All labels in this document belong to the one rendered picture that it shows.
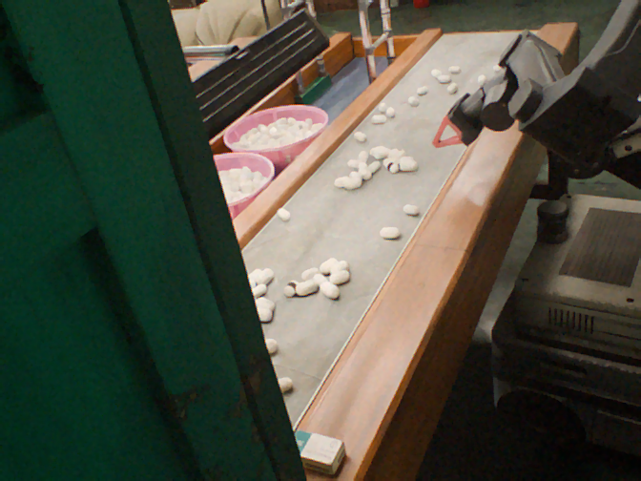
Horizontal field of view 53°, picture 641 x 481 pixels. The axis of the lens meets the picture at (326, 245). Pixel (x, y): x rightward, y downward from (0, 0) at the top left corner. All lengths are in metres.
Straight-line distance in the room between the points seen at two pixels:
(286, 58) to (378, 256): 0.36
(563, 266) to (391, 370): 0.74
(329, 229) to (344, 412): 0.48
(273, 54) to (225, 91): 0.15
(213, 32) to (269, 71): 3.32
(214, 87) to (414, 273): 0.41
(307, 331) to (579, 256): 0.77
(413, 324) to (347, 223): 0.36
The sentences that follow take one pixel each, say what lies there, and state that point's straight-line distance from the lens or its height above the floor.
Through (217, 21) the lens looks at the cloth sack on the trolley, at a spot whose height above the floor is 0.48.
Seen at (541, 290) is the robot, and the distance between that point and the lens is 1.46.
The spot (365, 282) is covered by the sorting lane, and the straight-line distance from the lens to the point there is 1.07.
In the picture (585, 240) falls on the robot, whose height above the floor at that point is 0.48.
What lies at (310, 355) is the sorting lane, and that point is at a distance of 0.96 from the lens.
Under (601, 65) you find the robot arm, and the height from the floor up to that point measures 1.12.
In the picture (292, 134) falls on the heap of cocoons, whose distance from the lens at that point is 1.67.
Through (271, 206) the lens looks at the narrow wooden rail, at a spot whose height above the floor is 0.76.
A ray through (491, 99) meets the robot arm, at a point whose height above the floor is 0.96.
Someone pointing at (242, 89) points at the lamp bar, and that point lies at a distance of 0.99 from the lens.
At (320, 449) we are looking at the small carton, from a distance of 0.78.
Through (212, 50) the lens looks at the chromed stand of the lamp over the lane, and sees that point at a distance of 1.05.
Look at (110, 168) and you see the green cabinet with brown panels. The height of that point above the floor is 1.26.
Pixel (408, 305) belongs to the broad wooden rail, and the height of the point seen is 0.76.
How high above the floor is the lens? 1.37
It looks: 32 degrees down
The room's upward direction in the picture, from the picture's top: 12 degrees counter-clockwise
